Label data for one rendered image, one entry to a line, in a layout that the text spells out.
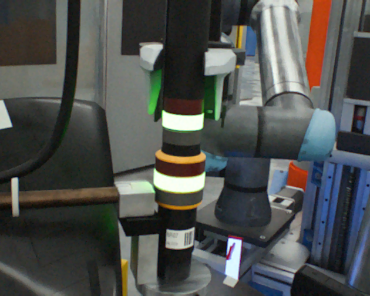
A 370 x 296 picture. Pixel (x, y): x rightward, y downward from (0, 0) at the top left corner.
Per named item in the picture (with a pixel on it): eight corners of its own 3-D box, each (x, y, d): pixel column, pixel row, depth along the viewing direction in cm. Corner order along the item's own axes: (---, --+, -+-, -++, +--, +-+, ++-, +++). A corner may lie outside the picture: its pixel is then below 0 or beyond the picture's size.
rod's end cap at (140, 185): (130, 187, 39) (154, 186, 40) (125, 179, 41) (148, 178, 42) (130, 209, 40) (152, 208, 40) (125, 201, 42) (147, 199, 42)
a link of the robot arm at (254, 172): (272, 189, 119) (278, 137, 116) (218, 185, 119) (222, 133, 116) (265, 174, 131) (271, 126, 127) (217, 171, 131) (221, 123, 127)
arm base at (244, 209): (229, 199, 138) (232, 167, 135) (279, 213, 130) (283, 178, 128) (204, 217, 125) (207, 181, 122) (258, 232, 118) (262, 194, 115)
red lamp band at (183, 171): (162, 178, 39) (162, 164, 38) (149, 162, 43) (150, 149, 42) (212, 176, 40) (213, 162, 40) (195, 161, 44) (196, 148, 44)
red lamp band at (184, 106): (170, 114, 38) (170, 100, 38) (158, 107, 41) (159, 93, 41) (209, 114, 39) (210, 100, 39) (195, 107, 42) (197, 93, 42)
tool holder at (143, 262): (121, 313, 39) (124, 203, 37) (107, 271, 46) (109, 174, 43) (221, 300, 42) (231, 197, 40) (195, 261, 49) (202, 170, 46)
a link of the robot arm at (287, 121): (291, 10, 104) (323, 183, 70) (241, 7, 104) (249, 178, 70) (303, -42, 96) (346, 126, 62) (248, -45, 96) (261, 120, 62)
